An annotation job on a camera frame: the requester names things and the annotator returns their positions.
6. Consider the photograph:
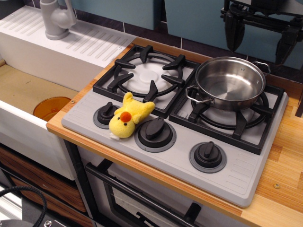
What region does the black burner grate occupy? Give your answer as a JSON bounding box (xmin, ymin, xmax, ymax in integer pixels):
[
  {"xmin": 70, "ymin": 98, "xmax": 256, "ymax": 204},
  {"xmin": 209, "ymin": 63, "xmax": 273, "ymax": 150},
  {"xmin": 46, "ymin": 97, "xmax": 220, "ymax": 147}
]
[
  {"xmin": 169, "ymin": 70, "xmax": 288, "ymax": 155},
  {"xmin": 93, "ymin": 45, "xmax": 200, "ymax": 118}
]

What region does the black right burner grate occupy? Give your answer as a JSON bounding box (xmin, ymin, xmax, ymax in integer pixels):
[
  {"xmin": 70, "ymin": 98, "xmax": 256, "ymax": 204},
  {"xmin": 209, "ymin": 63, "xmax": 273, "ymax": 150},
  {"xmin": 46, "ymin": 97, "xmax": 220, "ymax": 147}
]
[{"xmin": 169, "ymin": 70, "xmax": 288, "ymax": 155}]

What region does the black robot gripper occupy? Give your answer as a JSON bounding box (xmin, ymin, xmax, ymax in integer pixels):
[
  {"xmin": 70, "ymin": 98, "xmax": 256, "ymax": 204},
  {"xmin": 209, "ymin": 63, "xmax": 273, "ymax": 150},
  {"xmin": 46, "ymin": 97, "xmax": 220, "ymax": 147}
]
[{"xmin": 221, "ymin": 0, "xmax": 303, "ymax": 65}]

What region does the black braided cable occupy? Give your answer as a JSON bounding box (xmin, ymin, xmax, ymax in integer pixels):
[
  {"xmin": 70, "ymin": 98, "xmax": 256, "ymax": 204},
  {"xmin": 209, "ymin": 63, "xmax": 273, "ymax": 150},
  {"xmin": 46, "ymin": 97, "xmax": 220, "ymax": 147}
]
[{"xmin": 0, "ymin": 185, "xmax": 47, "ymax": 227}]

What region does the stainless steel pot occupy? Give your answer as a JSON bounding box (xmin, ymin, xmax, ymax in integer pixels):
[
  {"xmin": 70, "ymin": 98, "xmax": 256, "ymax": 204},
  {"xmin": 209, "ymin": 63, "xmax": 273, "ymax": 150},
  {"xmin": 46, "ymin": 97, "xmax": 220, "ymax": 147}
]
[{"xmin": 185, "ymin": 57, "xmax": 271, "ymax": 112}]

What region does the large middle black knob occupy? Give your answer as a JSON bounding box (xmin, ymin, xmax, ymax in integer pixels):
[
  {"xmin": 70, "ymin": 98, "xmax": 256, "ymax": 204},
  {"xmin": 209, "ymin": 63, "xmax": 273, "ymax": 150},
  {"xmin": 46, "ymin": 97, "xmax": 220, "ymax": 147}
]
[{"xmin": 134, "ymin": 117, "xmax": 177, "ymax": 153}]

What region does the grey toy faucet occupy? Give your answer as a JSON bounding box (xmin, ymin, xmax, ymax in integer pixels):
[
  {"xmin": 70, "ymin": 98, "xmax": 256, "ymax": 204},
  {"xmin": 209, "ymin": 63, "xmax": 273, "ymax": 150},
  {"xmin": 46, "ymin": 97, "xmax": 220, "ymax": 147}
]
[{"xmin": 40, "ymin": 0, "xmax": 77, "ymax": 40}]

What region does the yellow stuffed duck toy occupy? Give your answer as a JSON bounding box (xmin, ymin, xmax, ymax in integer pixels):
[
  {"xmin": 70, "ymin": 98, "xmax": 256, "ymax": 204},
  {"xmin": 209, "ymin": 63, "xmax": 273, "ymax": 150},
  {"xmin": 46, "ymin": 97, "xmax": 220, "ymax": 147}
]
[{"xmin": 109, "ymin": 92, "xmax": 155, "ymax": 140}]

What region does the white toy sink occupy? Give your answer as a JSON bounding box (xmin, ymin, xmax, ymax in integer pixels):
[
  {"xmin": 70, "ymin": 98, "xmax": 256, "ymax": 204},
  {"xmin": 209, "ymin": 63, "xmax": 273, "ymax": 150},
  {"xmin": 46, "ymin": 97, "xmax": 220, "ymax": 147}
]
[{"xmin": 0, "ymin": 6, "xmax": 134, "ymax": 180}]

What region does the right black stove knob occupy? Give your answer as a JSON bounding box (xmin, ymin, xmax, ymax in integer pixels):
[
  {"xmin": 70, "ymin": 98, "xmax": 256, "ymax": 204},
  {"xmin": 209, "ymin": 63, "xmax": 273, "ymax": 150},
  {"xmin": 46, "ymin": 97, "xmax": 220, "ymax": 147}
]
[{"xmin": 189, "ymin": 141, "xmax": 227, "ymax": 174}]

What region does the black oven door handle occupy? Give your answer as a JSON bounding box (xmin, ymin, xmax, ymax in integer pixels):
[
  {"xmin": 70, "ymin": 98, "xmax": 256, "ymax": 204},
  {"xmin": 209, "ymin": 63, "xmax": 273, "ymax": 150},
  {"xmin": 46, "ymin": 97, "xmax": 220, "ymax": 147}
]
[{"xmin": 85, "ymin": 160, "xmax": 201, "ymax": 227}]

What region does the grey toy stove top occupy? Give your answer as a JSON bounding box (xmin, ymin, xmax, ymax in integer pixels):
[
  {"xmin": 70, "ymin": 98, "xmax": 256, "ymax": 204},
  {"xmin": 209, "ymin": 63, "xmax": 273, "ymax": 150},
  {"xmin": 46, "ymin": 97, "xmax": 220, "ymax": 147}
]
[{"xmin": 61, "ymin": 44, "xmax": 289, "ymax": 209}]

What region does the black left burner grate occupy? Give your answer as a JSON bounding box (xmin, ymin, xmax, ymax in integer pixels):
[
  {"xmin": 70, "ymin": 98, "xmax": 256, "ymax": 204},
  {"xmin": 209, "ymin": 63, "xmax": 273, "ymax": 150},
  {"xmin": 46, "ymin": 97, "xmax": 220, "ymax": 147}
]
[{"xmin": 93, "ymin": 45, "xmax": 200, "ymax": 118}]

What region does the small left black knob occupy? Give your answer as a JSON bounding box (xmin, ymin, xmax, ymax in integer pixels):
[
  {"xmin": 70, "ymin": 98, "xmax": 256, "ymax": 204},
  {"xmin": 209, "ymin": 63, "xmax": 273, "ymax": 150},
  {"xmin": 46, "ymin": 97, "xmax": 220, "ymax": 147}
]
[{"xmin": 93, "ymin": 102, "xmax": 119, "ymax": 130}]

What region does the wooden drawer front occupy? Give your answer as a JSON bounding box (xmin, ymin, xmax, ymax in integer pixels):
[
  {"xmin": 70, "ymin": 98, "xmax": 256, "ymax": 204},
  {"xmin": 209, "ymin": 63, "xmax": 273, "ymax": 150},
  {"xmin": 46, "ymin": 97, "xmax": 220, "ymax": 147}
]
[{"xmin": 0, "ymin": 144, "xmax": 93, "ymax": 227}]

